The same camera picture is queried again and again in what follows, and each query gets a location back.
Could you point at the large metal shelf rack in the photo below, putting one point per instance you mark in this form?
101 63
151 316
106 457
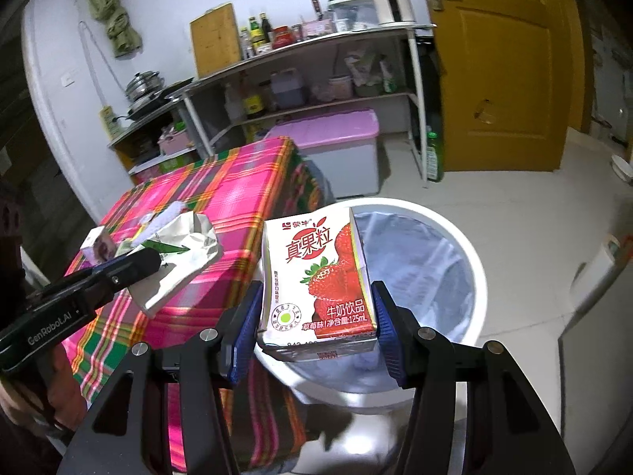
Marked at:
316 42

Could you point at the small metal shelf rack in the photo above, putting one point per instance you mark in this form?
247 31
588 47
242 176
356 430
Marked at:
148 123

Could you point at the hanging green cloth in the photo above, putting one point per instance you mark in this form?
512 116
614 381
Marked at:
111 10

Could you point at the pink utensil basket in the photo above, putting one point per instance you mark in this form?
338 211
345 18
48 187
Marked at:
319 29

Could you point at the person's left hand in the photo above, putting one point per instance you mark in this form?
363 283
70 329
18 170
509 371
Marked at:
54 386

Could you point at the green cardboard box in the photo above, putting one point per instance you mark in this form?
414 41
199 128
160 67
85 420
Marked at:
168 164

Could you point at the pink lid storage box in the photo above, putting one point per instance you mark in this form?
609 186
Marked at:
341 131

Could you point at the steel pot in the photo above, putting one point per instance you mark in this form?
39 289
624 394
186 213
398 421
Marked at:
143 84

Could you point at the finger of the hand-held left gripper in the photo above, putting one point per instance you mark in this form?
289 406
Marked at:
123 269

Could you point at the clear plastic container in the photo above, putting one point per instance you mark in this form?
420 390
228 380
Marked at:
353 10

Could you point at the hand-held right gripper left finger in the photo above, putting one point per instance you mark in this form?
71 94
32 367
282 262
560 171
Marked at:
245 341

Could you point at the dark sauce bottle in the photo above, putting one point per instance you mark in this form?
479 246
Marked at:
267 29

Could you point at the white floor bowl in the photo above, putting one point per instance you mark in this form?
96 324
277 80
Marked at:
623 168

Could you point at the yellow label oil bottle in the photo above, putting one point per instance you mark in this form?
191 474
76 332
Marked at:
252 101

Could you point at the white paper wrapper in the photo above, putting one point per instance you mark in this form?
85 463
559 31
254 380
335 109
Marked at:
190 242

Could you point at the wooden cutting board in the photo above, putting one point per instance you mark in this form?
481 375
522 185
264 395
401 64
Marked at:
215 42

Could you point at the pink plaid tablecloth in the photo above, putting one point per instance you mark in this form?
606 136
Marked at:
222 193

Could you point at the strawberry milk carton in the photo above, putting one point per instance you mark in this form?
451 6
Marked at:
311 277

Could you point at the small white pink box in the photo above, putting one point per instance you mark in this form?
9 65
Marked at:
96 247

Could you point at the green label sauce bottle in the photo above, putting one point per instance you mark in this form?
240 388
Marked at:
254 37

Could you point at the yellow wooden door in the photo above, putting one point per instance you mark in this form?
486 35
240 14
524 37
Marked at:
499 69

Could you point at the clear plastic bin liner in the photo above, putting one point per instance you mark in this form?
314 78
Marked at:
420 267

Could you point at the red jar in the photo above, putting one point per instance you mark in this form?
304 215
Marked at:
282 37

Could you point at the yellow power strip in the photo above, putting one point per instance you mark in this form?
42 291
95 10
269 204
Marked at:
110 123

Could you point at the white round trash bin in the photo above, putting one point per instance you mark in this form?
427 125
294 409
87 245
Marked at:
460 247

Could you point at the white paper scrap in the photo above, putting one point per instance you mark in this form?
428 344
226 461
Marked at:
163 215

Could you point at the pink storage basket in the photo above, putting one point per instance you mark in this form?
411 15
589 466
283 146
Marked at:
174 144

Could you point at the dark plastic jug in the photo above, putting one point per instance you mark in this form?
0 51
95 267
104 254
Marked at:
287 89

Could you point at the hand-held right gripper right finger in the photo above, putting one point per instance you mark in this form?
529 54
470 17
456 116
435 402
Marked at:
388 341

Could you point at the crumpled plastic bags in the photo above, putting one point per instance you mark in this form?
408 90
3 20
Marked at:
368 72

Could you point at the black induction cooker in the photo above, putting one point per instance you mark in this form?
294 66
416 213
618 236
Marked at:
148 106

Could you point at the pink translucent jar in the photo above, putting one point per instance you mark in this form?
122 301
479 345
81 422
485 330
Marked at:
340 87

